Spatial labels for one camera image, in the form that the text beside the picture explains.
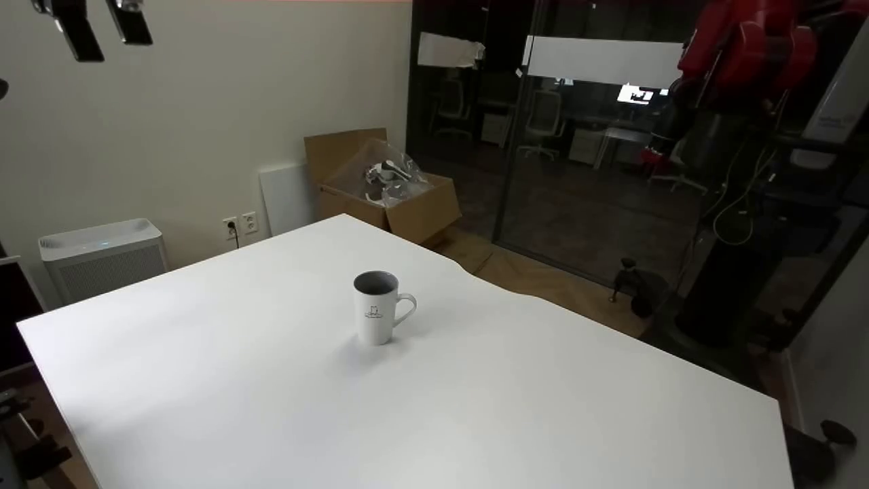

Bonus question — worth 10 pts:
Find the white ceramic mug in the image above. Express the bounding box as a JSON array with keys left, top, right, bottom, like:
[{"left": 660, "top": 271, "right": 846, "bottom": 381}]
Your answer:
[{"left": 350, "top": 268, "right": 422, "bottom": 348}]

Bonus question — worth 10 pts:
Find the white bin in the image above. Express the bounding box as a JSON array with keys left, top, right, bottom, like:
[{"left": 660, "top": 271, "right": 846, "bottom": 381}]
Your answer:
[{"left": 36, "top": 215, "right": 175, "bottom": 307}]

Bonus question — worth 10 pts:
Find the white flat panel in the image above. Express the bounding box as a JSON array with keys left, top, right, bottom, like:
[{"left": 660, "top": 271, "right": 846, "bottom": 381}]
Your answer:
[{"left": 256, "top": 161, "right": 319, "bottom": 239}]

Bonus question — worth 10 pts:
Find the black monitor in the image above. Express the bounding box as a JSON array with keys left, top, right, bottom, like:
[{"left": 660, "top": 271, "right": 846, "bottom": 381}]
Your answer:
[{"left": 0, "top": 254, "right": 46, "bottom": 375}]

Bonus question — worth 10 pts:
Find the clear plastic bag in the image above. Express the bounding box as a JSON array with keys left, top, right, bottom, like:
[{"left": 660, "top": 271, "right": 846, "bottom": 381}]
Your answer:
[{"left": 330, "top": 140, "right": 433, "bottom": 205}]

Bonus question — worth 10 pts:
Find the small frosted glass strip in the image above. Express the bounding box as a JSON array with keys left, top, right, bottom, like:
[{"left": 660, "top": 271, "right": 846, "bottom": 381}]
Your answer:
[{"left": 415, "top": 29, "right": 490, "bottom": 71}]

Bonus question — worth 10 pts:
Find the brown cardboard box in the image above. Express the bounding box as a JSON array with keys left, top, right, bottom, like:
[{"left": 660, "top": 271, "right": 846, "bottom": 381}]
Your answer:
[{"left": 301, "top": 125, "right": 464, "bottom": 246}]

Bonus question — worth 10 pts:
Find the black clamp stand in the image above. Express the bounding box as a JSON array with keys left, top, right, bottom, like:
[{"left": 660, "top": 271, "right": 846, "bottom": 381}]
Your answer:
[{"left": 0, "top": 385, "right": 76, "bottom": 489}]

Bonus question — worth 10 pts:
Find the grey office chair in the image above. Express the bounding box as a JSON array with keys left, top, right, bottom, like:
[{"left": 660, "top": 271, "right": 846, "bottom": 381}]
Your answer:
[{"left": 520, "top": 86, "right": 571, "bottom": 167}]

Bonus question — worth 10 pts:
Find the large frosted glass strip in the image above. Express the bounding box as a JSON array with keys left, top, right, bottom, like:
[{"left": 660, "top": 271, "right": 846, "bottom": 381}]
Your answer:
[{"left": 523, "top": 32, "right": 687, "bottom": 93}]

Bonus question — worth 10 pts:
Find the lit computer screen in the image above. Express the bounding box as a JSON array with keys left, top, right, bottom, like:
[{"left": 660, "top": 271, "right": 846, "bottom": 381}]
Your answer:
[{"left": 616, "top": 80, "right": 660, "bottom": 108}]

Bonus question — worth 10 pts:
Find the small black tripod device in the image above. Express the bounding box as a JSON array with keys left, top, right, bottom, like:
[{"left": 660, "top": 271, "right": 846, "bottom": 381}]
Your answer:
[{"left": 609, "top": 254, "right": 673, "bottom": 319}]

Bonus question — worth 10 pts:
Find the red humanoid robot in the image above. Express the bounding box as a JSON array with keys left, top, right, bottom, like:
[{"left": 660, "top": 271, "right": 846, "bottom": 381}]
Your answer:
[{"left": 632, "top": 0, "right": 869, "bottom": 177}]

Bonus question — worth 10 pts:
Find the black round base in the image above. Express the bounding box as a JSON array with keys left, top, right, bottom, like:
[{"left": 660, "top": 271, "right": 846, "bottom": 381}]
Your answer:
[{"left": 785, "top": 415, "right": 858, "bottom": 489}]

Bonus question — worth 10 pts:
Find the green cable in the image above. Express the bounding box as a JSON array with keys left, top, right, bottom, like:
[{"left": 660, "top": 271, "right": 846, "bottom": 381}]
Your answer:
[{"left": 709, "top": 146, "right": 783, "bottom": 249}]

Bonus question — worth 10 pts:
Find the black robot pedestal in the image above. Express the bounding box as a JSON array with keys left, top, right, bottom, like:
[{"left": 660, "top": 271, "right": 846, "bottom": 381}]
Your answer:
[{"left": 673, "top": 200, "right": 851, "bottom": 358}]

